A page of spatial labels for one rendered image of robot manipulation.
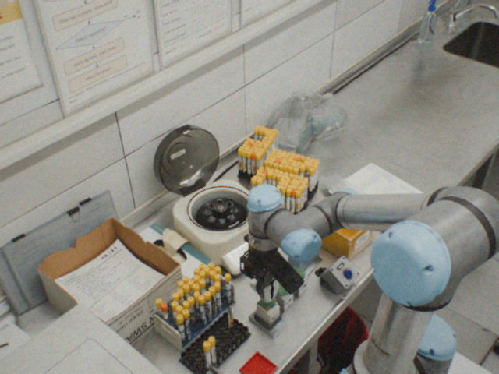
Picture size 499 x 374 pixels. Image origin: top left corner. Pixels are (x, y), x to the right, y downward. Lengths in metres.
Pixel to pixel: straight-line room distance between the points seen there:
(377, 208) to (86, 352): 0.63
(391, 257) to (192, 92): 1.08
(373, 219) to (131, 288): 0.74
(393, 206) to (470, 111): 1.39
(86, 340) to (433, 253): 0.70
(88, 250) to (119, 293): 0.17
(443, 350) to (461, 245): 0.41
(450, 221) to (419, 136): 1.39
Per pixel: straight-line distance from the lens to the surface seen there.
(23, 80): 1.46
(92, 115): 1.55
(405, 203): 1.10
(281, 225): 1.23
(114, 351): 1.22
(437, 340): 1.29
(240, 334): 1.55
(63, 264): 1.69
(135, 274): 1.66
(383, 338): 1.08
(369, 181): 2.01
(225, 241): 1.64
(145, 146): 1.77
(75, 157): 1.62
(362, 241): 1.75
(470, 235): 0.92
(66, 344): 1.26
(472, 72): 2.75
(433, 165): 2.15
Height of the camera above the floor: 2.16
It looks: 41 degrees down
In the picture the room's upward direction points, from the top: 1 degrees counter-clockwise
